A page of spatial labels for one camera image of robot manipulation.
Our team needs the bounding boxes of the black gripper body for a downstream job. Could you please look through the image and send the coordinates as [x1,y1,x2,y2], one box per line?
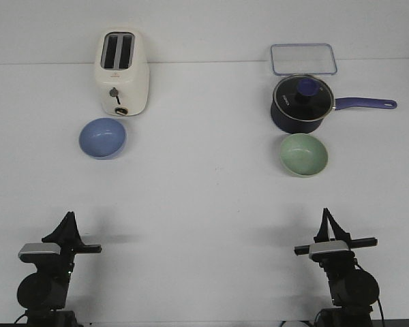
[42,236,102,273]
[294,237,377,273]

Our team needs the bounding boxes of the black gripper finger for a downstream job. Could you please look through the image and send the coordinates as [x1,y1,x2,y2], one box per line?
[70,212,81,240]
[315,208,330,243]
[327,211,350,241]
[52,211,72,238]

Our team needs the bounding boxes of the green bowl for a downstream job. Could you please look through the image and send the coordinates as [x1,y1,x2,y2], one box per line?
[279,134,329,177]

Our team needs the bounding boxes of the blue bowl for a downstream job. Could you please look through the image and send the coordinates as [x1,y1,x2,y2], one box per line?
[78,118,127,160]

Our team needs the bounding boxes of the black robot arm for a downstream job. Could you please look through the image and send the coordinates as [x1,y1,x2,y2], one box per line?
[16,211,102,326]
[294,208,380,326]

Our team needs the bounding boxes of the dark blue saucepan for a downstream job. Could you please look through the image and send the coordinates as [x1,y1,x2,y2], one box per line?
[271,97,397,134]

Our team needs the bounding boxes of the glass pot lid blue knob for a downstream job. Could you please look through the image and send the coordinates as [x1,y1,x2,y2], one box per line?
[273,74,335,122]

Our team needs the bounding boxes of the cream two-slot toaster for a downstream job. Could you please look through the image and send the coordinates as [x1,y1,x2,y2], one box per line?
[94,27,150,116]

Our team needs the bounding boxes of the clear plastic container blue rim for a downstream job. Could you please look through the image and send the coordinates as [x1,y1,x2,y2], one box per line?
[270,43,337,76]

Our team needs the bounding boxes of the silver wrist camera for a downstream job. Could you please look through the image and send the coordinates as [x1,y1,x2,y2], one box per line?
[18,243,61,263]
[308,240,350,262]

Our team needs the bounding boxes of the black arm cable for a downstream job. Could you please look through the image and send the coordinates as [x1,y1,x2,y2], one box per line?
[374,296,386,327]

